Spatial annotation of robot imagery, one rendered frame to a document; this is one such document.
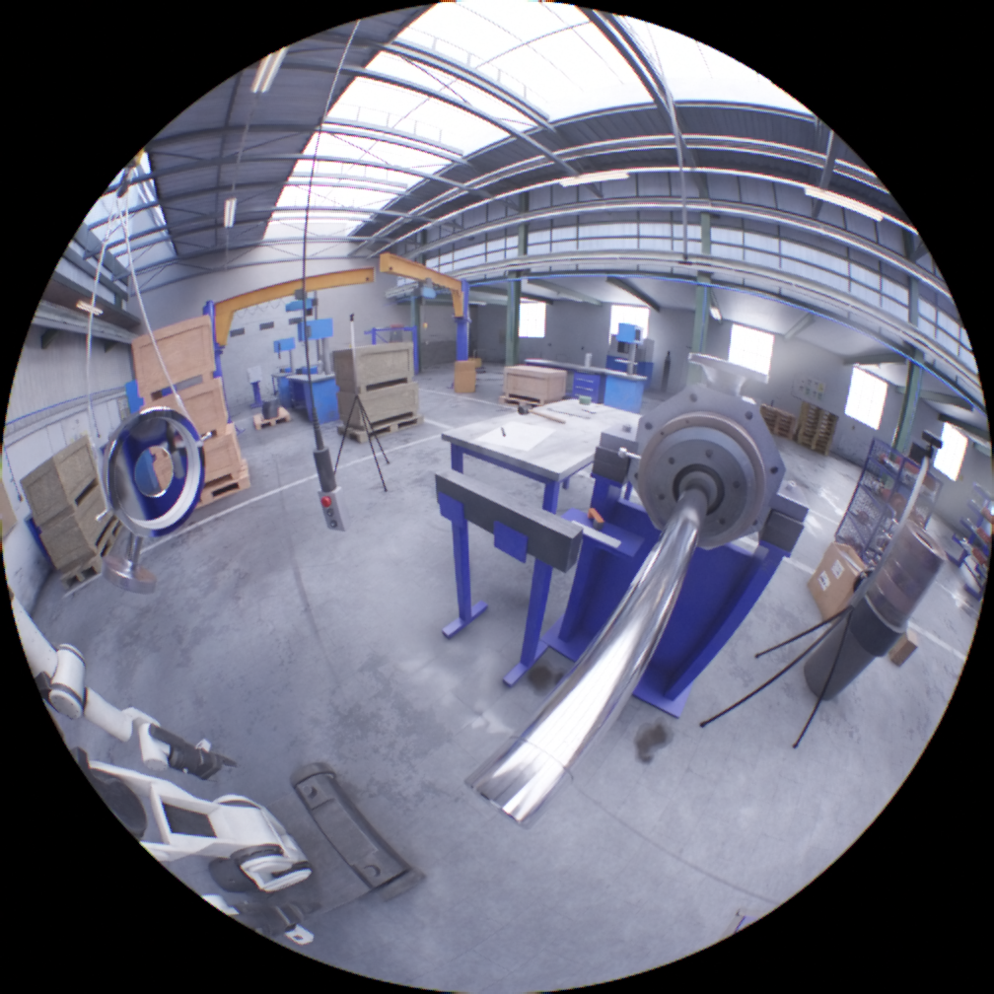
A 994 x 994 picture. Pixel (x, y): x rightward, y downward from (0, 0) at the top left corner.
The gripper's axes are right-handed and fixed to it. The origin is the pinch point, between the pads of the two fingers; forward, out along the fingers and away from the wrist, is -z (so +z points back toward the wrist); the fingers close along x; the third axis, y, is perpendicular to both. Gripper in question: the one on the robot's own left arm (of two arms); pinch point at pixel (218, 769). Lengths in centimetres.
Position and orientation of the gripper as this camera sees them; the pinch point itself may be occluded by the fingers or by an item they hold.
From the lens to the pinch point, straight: 109.8
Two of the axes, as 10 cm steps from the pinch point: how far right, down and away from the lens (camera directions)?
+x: 6.6, -5.2, 5.4
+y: -7.4, -3.5, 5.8
